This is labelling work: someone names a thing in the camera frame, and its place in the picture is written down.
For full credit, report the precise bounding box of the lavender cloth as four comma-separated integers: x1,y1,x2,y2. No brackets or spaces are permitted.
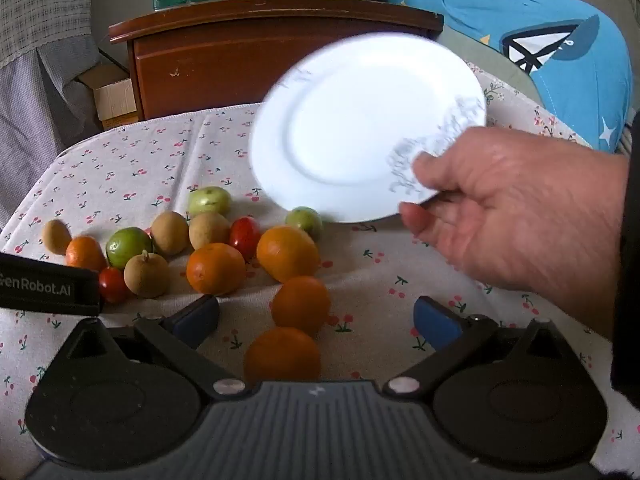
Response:
0,35,108,181

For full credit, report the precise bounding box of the brown kiwi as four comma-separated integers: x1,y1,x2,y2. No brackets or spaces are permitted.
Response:
150,211,190,256
188,211,231,250

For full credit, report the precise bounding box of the small red cherry tomato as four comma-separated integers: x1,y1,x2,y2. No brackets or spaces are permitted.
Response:
98,267,129,304

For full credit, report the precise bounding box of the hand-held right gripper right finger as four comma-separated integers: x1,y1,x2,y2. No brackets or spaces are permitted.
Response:
382,296,571,401

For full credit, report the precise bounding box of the white floral plate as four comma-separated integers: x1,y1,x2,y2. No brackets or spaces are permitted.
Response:
248,32,488,224

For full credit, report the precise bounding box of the another person's forearm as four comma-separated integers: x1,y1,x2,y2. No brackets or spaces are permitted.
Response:
610,109,640,403

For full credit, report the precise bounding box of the brown wooden cabinet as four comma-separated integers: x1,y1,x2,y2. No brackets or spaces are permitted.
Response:
107,0,445,122

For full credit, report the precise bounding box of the brown longan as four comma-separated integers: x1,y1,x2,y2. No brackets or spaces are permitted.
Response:
42,219,72,256
123,250,170,299

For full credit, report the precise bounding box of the open cardboard box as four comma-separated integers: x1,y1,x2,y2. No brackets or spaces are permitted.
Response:
76,64,139,132

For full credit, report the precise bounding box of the grey-green bed sheet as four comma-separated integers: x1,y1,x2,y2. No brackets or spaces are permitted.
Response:
439,24,542,107

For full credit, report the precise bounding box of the small orange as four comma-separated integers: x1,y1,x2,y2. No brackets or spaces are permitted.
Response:
65,236,107,272

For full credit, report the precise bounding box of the cherry print tablecloth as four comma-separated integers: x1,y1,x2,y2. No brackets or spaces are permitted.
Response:
0,57,640,461

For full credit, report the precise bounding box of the green lime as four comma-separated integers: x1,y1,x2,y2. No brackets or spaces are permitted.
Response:
105,227,153,270

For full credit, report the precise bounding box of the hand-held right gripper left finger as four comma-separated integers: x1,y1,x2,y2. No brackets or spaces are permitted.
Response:
67,294,247,402

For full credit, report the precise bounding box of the green jujube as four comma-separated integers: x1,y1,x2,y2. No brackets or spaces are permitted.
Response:
187,186,233,219
285,206,324,241

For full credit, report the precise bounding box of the yellowish orange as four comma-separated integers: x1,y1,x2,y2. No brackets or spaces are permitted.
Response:
256,225,321,284

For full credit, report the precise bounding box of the grey checked cloth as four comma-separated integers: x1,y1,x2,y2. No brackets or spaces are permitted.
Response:
0,0,98,61

